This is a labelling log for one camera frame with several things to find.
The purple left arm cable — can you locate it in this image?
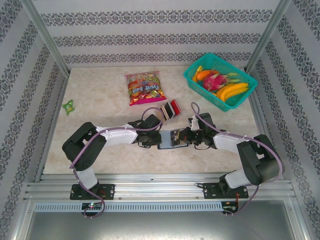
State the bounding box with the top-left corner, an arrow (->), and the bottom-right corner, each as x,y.
69,107 -> 165,220

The small circuit board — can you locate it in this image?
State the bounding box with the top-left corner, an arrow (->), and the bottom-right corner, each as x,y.
81,202 -> 102,210
222,201 -> 240,213

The small green candy wrapper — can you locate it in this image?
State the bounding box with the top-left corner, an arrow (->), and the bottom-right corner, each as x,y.
62,99 -> 77,116

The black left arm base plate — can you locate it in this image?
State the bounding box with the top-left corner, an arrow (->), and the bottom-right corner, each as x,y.
69,183 -> 116,201

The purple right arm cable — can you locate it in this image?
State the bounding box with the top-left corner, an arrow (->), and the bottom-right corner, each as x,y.
190,101 -> 286,218

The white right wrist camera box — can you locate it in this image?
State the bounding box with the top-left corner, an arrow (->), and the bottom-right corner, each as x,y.
187,115 -> 200,131

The orange mango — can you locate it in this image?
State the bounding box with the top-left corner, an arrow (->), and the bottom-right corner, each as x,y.
196,69 -> 213,82

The gold credit card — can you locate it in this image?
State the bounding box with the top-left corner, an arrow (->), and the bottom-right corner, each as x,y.
159,104 -> 169,121

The blue card holder wallet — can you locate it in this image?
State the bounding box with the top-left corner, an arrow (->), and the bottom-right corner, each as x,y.
158,129 -> 189,150

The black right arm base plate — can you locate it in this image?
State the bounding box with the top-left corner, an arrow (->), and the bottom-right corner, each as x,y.
202,182 -> 250,200

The teal plastic basket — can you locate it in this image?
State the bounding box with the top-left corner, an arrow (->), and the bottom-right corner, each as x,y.
183,52 -> 259,113

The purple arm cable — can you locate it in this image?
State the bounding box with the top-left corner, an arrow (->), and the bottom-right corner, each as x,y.
69,107 -> 165,220
190,101 -> 286,218

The aluminium side rail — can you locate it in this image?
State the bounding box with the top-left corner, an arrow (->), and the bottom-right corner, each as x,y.
248,71 -> 285,180
33,72 -> 71,183

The yellow banana bunch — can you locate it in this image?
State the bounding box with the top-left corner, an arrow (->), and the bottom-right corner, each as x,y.
215,82 -> 250,102

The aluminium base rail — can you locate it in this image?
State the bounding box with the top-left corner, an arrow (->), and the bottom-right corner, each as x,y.
23,172 -> 295,201

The small yellow fruit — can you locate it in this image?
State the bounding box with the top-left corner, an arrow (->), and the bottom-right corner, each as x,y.
191,65 -> 204,83

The aluminium frame post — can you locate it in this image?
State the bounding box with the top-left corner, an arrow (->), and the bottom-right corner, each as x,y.
19,0 -> 71,77
244,0 -> 293,74

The slotted grey cable duct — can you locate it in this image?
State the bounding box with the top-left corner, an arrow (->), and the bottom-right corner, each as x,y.
33,201 -> 223,213

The red credit card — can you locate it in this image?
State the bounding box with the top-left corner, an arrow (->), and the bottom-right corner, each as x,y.
167,99 -> 182,116

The pink dragon fruit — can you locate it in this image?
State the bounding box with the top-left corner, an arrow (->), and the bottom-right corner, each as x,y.
202,69 -> 243,92

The colourful fruit candy bag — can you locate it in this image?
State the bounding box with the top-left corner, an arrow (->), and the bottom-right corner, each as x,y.
124,70 -> 168,108

